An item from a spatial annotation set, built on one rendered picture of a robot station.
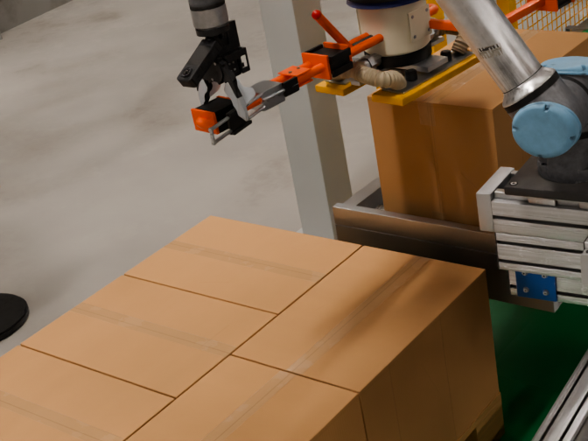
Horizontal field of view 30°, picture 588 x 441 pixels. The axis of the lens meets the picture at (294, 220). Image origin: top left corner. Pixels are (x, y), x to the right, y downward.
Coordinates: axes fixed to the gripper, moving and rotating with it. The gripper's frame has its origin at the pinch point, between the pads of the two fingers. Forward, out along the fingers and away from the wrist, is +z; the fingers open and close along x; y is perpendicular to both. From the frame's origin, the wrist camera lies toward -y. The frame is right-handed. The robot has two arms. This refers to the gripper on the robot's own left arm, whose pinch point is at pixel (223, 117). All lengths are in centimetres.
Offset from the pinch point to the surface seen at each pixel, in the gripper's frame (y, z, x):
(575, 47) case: 121, 25, -12
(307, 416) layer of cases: -11, 65, -20
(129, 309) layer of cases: -1, 65, 58
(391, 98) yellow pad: 43.2, 11.1, -10.1
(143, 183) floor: 132, 120, 236
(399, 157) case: 71, 43, 15
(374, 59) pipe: 49.5, 4.3, -0.6
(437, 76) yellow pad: 58, 11, -13
